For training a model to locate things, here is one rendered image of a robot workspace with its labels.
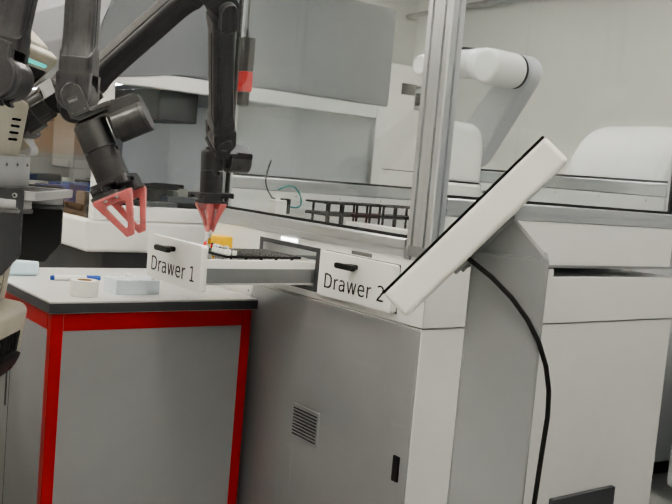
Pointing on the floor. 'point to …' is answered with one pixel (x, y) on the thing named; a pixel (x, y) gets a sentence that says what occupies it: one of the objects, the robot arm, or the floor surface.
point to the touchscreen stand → (497, 381)
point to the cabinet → (434, 407)
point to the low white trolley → (124, 394)
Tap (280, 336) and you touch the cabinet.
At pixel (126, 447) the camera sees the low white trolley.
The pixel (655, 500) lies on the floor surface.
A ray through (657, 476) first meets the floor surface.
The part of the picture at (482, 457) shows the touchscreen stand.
